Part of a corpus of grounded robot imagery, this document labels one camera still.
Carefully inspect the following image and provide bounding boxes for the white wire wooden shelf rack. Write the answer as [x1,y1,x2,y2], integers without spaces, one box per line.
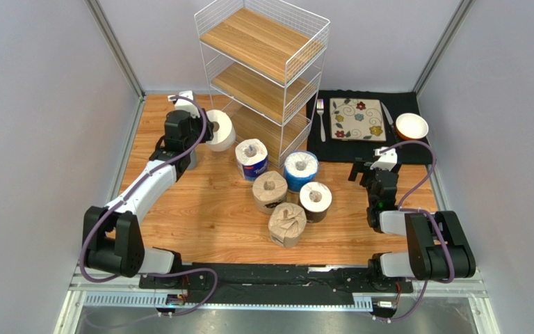
[194,1,330,167]

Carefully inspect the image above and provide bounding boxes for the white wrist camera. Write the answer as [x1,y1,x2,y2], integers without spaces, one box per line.
[167,90,200,118]
[370,147,398,171]

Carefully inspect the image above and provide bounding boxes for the black cloth placemat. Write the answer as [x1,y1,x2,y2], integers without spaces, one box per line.
[305,90,420,163]

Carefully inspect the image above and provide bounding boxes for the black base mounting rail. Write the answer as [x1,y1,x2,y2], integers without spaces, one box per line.
[139,262,414,306]

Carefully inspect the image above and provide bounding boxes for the dark handled knife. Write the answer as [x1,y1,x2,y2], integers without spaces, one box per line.
[380,102,401,143]

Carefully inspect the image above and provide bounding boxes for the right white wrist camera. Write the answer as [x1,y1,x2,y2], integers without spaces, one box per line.
[370,147,398,171]

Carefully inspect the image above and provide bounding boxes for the white roll blue label wrapper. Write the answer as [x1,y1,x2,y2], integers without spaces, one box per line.
[235,138,268,181]

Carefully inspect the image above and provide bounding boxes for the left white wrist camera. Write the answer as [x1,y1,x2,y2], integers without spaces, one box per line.
[167,90,200,118]

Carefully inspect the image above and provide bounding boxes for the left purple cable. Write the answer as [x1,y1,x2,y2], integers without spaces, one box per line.
[79,95,220,318]

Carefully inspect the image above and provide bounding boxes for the brown paper roll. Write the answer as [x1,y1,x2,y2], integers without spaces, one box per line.
[268,202,307,248]
[252,171,288,214]

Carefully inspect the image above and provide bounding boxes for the blue grey cup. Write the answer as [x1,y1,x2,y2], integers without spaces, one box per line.
[187,150,197,170]

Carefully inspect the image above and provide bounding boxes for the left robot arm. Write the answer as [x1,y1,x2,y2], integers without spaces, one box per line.
[79,108,213,283]

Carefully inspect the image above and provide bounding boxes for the orange white bowl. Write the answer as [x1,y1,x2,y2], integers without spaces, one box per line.
[394,113,429,140]

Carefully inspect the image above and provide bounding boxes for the square floral plate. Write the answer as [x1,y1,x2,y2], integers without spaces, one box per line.
[330,97,387,143]

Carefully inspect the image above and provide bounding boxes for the white roll dark brown wrapper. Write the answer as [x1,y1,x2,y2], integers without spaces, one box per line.
[299,182,332,223]

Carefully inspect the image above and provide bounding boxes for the plain white paper towel roll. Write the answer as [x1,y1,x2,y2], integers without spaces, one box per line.
[205,109,236,152]

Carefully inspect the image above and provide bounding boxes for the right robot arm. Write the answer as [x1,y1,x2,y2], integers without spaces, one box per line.
[348,159,476,282]

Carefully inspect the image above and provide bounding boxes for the blue paper towel roll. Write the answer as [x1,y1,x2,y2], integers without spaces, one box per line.
[283,151,319,193]

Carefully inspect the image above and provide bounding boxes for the silver fork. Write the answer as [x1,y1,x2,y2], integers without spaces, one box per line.
[316,98,326,143]

